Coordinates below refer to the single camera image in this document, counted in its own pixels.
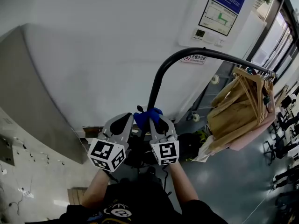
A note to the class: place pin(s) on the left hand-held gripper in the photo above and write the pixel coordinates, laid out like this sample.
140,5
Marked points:
107,153

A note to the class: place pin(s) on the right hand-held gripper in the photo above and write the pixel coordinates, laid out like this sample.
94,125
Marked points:
167,151

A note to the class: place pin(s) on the blue cloth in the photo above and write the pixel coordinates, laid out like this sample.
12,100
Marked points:
142,120

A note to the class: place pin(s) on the black coat rack pole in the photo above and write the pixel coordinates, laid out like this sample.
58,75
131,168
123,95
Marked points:
158,78

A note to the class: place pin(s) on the person's right forearm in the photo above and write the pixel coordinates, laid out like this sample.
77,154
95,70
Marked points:
183,185

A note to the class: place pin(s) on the person's left forearm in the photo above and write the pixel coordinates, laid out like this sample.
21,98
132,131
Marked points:
94,190

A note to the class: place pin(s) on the black coat rack base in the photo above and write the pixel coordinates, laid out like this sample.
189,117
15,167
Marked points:
140,155

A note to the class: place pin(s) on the white crumpled cloth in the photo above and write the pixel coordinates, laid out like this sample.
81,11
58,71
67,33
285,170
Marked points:
204,150

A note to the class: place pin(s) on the black bag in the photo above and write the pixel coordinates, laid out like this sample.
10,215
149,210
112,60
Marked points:
188,147

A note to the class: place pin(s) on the white caster wheel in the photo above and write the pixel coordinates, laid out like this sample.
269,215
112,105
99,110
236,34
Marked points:
215,79
196,117

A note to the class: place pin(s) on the person's black printed shirt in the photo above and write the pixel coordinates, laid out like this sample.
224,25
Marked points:
140,202

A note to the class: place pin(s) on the no smoking sign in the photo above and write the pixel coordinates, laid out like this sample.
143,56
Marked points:
194,58

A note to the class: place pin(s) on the bunch of wooden hangers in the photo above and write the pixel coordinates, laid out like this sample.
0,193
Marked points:
236,111

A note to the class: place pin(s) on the wooden slatted crate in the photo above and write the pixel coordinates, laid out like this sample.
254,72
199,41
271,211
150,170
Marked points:
77,196

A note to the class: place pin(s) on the black office chair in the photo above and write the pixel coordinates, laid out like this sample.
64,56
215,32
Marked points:
274,148

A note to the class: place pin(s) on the grey curved cabinet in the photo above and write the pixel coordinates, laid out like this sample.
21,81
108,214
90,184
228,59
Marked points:
30,78

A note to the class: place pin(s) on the framed floor plan sign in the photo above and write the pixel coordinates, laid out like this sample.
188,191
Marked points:
217,17

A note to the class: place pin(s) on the grey wheeled frame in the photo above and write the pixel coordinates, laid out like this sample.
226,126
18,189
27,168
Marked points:
210,94

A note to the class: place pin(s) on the wall thermostat panel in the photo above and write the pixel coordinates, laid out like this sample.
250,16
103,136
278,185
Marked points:
199,34

